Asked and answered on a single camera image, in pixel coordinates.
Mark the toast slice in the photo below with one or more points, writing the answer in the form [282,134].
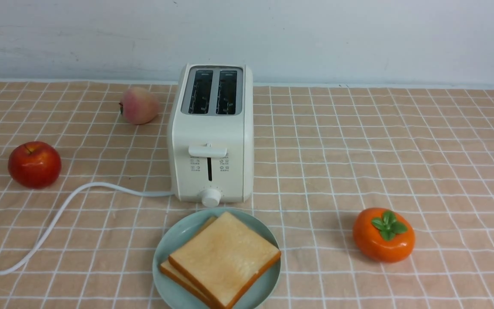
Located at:
[175,289]
[224,260]

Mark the white toaster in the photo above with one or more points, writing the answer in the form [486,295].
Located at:
[210,135]

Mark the light green plate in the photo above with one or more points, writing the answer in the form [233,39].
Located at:
[265,285]

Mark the pink peach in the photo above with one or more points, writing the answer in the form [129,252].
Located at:
[139,106]

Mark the orange persimmon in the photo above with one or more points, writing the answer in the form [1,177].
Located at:
[383,235]

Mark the beige checkered tablecloth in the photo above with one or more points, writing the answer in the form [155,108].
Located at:
[323,155]

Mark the red apple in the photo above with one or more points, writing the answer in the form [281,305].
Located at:
[34,164]

